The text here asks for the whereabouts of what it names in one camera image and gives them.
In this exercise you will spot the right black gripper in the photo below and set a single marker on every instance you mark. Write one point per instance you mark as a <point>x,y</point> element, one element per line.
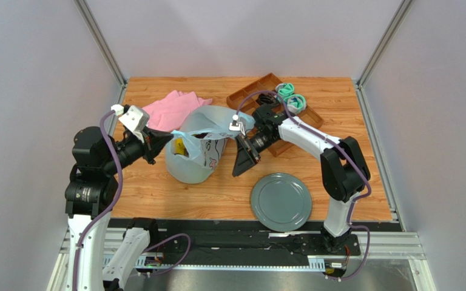
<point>247,148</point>

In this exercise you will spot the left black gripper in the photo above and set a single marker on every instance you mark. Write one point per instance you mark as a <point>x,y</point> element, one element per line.
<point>156,141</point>

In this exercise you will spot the light blue plastic bag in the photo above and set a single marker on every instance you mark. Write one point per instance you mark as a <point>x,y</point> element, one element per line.
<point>205,133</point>

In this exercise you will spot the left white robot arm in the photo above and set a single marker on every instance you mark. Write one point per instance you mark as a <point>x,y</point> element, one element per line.
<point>96,180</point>

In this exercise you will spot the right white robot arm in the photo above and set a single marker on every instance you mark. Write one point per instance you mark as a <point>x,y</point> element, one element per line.
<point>344,170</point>

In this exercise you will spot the yellow fake fruit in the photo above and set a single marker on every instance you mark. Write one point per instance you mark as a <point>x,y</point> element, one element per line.
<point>179,147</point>

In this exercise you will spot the pink cloth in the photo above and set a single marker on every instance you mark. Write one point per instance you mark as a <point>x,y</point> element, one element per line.
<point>169,113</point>

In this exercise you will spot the wooden compartment tray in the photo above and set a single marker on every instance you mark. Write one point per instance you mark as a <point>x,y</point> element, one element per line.
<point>269,83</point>

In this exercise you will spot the grey-blue round plate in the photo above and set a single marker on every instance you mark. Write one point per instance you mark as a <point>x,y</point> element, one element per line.
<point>281,202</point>

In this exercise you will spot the black rolled sock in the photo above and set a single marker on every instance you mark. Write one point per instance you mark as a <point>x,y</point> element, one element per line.
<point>267,99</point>

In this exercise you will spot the teal white rolled sock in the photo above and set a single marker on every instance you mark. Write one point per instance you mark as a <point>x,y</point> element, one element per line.
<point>296,103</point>

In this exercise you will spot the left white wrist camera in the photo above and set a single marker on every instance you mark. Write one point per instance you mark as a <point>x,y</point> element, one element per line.
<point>134,118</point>

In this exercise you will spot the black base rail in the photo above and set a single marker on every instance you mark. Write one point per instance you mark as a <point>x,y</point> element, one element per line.
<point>242,243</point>

